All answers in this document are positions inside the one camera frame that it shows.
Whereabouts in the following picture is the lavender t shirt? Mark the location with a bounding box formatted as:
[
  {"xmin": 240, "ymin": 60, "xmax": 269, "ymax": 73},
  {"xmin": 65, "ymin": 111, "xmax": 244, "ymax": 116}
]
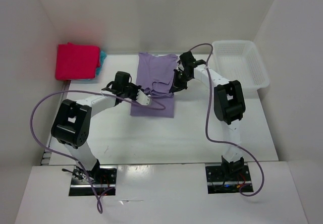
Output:
[{"xmin": 130, "ymin": 52, "xmax": 178, "ymax": 118}]

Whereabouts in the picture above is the cyan t shirt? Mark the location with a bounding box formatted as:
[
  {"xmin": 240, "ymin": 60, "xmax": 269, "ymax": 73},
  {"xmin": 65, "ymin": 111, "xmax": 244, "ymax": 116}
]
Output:
[{"xmin": 95, "ymin": 50, "xmax": 107, "ymax": 77}]

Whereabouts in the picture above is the magenta t shirt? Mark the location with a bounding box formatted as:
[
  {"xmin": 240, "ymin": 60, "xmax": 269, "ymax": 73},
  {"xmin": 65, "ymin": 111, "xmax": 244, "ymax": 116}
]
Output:
[{"xmin": 55, "ymin": 43, "xmax": 100, "ymax": 81}]

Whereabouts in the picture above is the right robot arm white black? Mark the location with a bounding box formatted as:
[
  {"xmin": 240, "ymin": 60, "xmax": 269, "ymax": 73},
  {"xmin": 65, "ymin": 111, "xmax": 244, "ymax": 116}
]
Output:
[{"xmin": 170, "ymin": 51, "xmax": 246, "ymax": 181}]

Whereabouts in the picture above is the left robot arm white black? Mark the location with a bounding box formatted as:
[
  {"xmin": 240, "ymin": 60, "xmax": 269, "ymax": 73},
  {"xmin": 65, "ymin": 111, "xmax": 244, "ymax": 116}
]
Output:
[{"xmin": 51, "ymin": 71, "xmax": 144, "ymax": 184}]

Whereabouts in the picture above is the white plastic basket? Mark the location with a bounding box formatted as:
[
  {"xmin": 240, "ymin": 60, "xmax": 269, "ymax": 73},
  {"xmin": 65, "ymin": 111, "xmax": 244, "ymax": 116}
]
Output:
[{"xmin": 212, "ymin": 40, "xmax": 270, "ymax": 93}]

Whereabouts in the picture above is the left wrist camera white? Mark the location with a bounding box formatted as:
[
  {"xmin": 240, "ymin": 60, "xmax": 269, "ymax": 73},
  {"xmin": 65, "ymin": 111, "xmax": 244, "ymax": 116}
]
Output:
[{"xmin": 136, "ymin": 89, "xmax": 151, "ymax": 106}]

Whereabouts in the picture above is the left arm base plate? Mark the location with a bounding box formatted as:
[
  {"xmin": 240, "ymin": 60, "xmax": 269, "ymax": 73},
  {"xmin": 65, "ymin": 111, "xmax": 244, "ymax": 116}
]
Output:
[{"xmin": 67, "ymin": 166, "xmax": 117, "ymax": 197}]

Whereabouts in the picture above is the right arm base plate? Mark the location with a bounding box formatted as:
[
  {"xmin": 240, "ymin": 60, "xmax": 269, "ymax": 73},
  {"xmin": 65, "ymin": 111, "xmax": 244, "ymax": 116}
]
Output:
[{"xmin": 205, "ymin": 163, "xmax": 253, "ymax": 194}]

